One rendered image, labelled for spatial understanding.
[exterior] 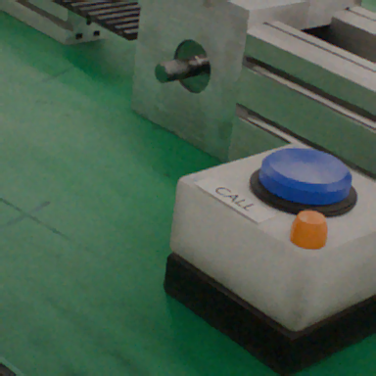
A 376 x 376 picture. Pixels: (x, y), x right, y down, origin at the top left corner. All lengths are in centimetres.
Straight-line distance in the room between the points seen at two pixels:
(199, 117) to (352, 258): 21
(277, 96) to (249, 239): 16
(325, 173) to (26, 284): 14
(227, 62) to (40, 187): 13
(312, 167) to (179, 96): 19
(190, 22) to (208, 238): 19
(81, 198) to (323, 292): 17
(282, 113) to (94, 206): 11
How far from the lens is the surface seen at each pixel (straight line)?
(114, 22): 73
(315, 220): 43
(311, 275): 43
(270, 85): 58
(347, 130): 55
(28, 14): 81
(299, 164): 46
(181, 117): 64
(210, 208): 46
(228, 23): 60
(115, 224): 55
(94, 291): 49
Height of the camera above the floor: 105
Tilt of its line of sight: 24 degrees down
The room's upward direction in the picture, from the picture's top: 8 degrees clockwise
